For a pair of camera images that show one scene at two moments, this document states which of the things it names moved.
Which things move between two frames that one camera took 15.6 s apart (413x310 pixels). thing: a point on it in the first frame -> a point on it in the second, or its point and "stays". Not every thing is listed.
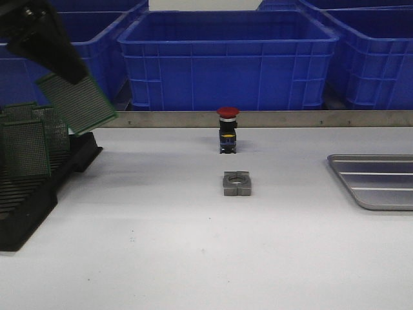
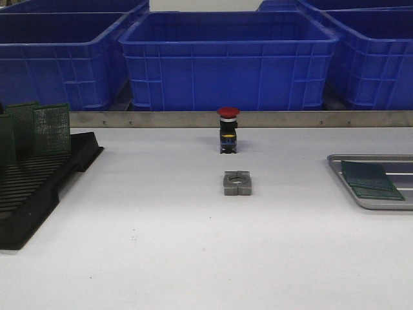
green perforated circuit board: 25,150 -> 359,173
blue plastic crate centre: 261,61 stays
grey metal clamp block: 237,183 stays
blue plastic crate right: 372,68 stays
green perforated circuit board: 55,133 stays
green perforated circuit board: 88,106 -> 378,192
